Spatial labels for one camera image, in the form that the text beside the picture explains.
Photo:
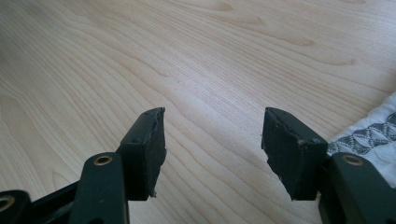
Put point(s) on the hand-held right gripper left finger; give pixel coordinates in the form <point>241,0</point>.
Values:
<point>143,161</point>

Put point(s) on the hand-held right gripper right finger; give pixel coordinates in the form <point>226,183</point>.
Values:
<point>292,155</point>

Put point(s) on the white grey patterned cloth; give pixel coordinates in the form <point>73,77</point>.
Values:
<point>373,137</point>

